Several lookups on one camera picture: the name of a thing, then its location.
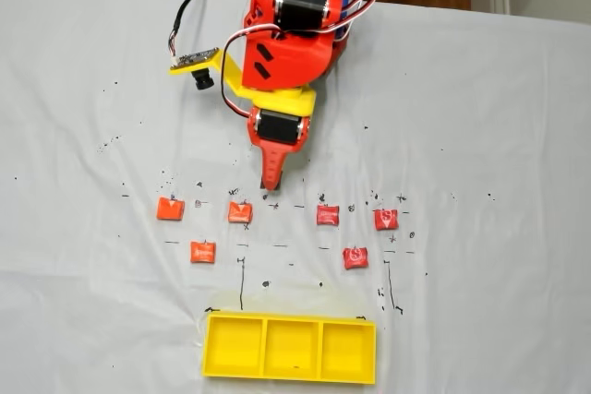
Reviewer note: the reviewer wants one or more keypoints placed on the white tablecloth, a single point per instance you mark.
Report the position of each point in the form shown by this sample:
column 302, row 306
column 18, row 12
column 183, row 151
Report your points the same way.
column 69, row 89

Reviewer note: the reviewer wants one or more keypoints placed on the camera board on yellow mount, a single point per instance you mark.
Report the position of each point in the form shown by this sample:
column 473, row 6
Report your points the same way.
column 194, row 59

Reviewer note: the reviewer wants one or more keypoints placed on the red candy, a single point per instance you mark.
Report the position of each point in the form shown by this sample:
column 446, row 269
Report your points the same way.
column 327, row 215
column 386, row 219
column 355, row 258

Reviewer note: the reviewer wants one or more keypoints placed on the orange candy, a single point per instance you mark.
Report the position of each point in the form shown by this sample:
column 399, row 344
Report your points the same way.
column 203, row 252
column 170, row 209
column 240, row 213

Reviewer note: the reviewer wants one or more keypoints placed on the yellow three-compartment box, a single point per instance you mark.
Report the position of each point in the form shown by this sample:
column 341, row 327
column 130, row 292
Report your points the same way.
column 235, row 343

